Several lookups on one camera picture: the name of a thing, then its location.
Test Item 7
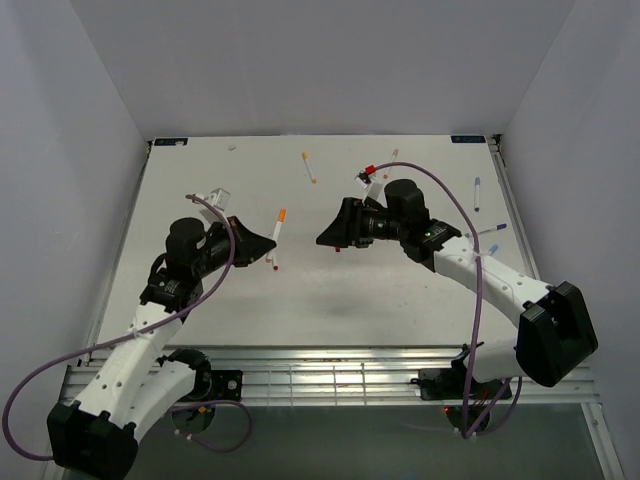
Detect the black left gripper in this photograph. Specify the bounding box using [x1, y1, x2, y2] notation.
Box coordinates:
[193, 215, 275, 278]

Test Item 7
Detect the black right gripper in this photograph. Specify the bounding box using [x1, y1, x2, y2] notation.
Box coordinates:
[316, 197, 407, 249]

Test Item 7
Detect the orange capped white marker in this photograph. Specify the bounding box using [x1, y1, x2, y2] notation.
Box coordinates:
[266, 208, 287, 263]

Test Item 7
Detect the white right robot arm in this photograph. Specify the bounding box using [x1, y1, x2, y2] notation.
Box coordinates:
[316, 180, 598, 397]

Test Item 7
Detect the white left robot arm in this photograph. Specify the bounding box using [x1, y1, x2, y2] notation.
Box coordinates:
[47, 216, 277, 479]

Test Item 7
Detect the thin purple tipped pen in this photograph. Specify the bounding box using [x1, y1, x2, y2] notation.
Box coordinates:
[464, 223, 508, 238]

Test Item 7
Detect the peach capped white marker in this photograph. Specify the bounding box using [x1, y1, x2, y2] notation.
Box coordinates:
[383, 148, 399, 180]

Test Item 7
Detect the yellow capped white marker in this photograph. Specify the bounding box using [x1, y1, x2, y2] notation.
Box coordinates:
[301, 152, 317, 184]

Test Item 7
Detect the left blue table sticker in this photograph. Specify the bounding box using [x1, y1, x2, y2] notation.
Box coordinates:
[153, 137, 189, 147]

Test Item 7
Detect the blue table sticker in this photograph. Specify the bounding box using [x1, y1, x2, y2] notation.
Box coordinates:
[153, 137, 189, 147]
[450, 135, 486, 144]

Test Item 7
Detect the purple capped white marker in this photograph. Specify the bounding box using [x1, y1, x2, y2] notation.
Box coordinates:
[473, 177, 481, 213]

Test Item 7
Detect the right blue table sticker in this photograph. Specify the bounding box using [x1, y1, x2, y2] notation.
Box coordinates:
[450, 135, 486, 144]

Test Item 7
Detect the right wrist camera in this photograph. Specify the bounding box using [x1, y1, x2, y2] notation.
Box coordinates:
[355, 165, 383, 201]

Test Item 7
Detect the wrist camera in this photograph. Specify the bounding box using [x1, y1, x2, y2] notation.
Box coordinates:
[197, 188, 231, 212]
[355, 165, 383, 201]

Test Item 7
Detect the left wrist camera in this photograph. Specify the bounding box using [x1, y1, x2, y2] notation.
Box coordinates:
[197, 188, 231, 212]

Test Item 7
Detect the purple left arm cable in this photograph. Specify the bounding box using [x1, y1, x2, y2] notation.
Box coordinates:
[2, 193, 254, 460]

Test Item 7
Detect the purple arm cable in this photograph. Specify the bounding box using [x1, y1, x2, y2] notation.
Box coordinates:
[2, 193, 254, 460]
[367, 160, 524, 440]

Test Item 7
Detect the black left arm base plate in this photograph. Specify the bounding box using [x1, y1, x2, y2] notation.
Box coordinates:
[192, 370, 244, 401]

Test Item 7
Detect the aluminium front rail frame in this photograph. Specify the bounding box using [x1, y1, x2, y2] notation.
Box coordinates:
[60, 346, 600, 407]

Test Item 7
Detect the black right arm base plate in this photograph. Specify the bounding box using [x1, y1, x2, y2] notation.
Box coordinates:
[410, 367, 512, 402]

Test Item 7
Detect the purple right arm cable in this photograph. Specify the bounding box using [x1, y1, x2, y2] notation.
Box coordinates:
[367, 160, 524, 440]

